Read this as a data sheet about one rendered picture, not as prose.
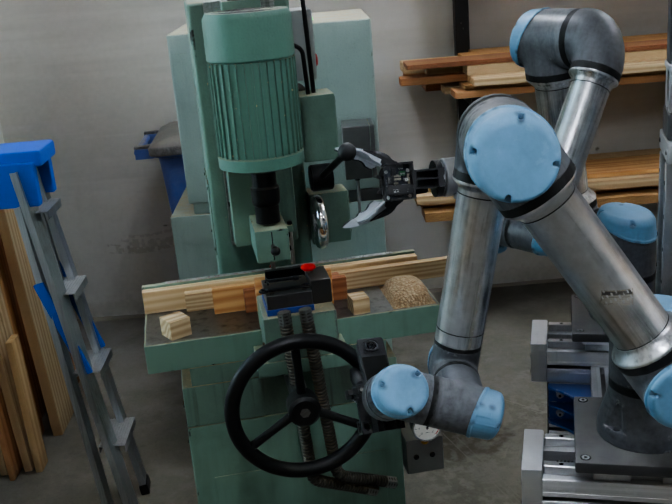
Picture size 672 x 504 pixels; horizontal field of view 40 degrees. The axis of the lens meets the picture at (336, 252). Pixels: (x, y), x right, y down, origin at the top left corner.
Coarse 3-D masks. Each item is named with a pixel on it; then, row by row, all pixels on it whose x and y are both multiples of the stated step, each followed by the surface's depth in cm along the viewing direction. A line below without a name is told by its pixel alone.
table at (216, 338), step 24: (360, 288) 199; (168, 312) 195; (192, 312) 193; (240, 312) 191; (384, 312) 185; (408, 312) 186; (432, 312) 187; (144, 336) 184; (192, 336) 181; (216, 336) 180; (240, 336) 181; (360, 336) 186; (384, 336) 187; (168, 360) 180; (192, 360) 181; (216, 360) 182; (240, 360) 183; (336, 360) 176
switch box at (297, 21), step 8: (296, 8) 212; (296, 16) 207; (296, 24) 208; (312, 24) 209; (296, 32) 208; (312, 32) 209; (296, 40) 209; (304, 40) 209; (312, 40) 210; (304, 48) 210; (312, 48) 210; (296, 56) 210; (312, 56) 211; (296, 64) 210
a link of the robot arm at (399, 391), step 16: (384, 368) 133; (400, 368) 129; (368, 384) 139; (384, 384) 129; (400, 384) 129; (416, 384) 129; (432, 384) 131; (368, 400) 137; (384, 400) 128; (400, 400) 128; (416, 400) 128; (384, 416) 134; (400, 416) 129; (416, 416) 131
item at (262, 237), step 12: (252, 216) 199; (252, 228) 192; (264, 228) 189; (276, 228) 188; (252, 240) 197; (264, 240) 188; (276, 240) 189; (288, 240) 189; (264, 252) 189; (288, 252) 190
